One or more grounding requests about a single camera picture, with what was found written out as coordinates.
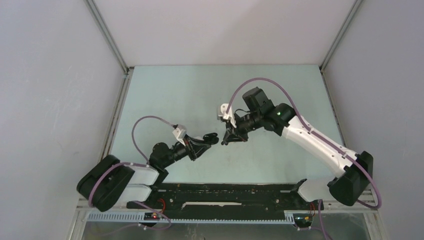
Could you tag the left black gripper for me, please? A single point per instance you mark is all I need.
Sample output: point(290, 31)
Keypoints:
point(195, 147)

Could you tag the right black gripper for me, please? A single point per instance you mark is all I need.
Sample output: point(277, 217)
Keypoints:
point(241, 136)

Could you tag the black oval charging case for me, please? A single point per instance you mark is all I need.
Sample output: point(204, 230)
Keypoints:
point(211, 138)

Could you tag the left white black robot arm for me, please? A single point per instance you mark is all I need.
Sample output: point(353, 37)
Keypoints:
point(112, 181)

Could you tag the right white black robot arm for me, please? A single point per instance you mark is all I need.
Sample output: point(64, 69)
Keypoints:
point(351, 170)

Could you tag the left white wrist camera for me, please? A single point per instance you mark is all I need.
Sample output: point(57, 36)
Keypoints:
point(179, 132)

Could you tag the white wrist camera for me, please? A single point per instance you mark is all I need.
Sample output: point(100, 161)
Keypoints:
point(179, 132)
point(225, 114)

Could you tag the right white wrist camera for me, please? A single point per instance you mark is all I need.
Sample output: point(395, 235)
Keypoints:
point(225, 114)

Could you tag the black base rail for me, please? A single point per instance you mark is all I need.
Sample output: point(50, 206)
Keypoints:
point(229, 201)

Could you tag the grey cable duct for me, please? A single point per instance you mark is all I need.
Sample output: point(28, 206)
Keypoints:
point(145, 217)

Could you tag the left aluminium frame post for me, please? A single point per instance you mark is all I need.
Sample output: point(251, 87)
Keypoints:
point(106, 33)

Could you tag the aluminium frame post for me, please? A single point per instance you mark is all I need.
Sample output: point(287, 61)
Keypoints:
point(340, 34)
point(106, 33)

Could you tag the right aluminium frame post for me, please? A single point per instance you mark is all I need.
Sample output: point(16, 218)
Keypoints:
point(340, 34)

